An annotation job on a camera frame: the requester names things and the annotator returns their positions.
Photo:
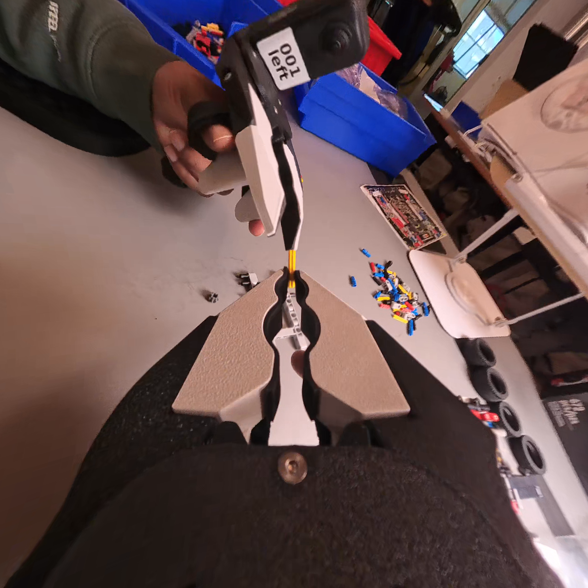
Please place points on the partly built lego chassis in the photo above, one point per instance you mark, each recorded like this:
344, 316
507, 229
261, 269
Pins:
484, 415

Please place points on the shiny sticker sheet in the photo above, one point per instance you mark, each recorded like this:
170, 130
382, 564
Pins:
404, 216

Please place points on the blue plastic bin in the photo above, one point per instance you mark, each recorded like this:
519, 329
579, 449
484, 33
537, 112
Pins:
151, 13
358, 124

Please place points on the pile of mixed lego pins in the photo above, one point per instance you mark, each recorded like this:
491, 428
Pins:
397, 298

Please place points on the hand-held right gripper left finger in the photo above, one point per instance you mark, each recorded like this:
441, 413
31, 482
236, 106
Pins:
229, 358

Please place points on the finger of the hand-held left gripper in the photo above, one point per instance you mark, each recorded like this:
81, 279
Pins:
262, 174
298, 216

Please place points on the crumpled clear bags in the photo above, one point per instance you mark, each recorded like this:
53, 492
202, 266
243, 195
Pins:
381, 99

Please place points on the heap of assorted lego parts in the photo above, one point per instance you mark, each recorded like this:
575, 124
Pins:
206, 39

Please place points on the red plastic bin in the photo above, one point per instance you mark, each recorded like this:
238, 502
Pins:
381, 46

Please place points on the person's right hand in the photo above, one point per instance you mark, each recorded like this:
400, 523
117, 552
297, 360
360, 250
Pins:
298, 363

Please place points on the white book stand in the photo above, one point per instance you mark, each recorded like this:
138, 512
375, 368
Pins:
459, 298

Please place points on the lego car box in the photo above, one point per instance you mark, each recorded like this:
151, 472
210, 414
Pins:
567, 427

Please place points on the lego instruction booklet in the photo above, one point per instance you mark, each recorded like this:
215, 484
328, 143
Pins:
565, 101

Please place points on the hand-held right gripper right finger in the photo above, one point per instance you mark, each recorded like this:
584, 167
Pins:
353, 363

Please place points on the person's left hand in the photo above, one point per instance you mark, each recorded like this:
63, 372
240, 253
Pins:
174, 101

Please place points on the small black lego connector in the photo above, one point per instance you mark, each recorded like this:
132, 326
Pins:
211, 296

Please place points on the black lego tyre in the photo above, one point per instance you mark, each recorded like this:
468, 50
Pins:
480, 353
491, 383
510, 418
530, 454

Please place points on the grey lego frame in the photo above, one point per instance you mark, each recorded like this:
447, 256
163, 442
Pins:
290, 317

